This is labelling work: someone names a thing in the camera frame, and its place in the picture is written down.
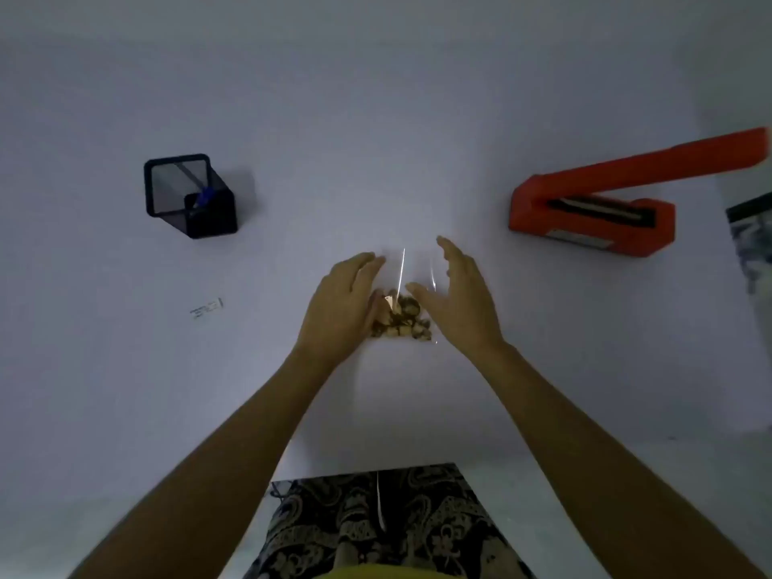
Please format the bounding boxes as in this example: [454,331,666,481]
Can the person's right hand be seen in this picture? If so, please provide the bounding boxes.
[405,236,508,357]

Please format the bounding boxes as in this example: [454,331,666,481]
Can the person's left hand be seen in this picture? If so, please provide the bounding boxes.
[294,252,387,372]

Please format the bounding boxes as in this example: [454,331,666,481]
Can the clear plastic bag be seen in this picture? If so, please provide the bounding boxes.
[365,247,451,345]

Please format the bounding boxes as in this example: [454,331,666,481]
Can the person's right forearm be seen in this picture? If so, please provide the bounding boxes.
[467,342,772,579]

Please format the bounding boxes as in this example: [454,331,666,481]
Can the person's left forearm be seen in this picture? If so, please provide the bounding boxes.
[68,346,340,579]

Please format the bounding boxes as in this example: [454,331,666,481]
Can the pile of brown nuts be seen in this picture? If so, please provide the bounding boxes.
[369,288,433,343]

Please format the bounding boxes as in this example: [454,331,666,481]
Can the orange heat sealer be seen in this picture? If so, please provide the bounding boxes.
[508,127,770,260]

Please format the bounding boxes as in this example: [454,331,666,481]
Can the black mesh pen holder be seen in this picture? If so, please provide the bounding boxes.
[144,153,239,240]

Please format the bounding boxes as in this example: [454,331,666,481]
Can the black patterned trousers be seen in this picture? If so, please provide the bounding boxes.
[244,463,538,579]

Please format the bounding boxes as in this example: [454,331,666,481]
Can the yellow shirt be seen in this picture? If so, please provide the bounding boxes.
[314,569,460,579]

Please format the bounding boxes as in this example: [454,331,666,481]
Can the grey patterned cloth item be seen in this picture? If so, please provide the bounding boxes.
[725,193,772,297]

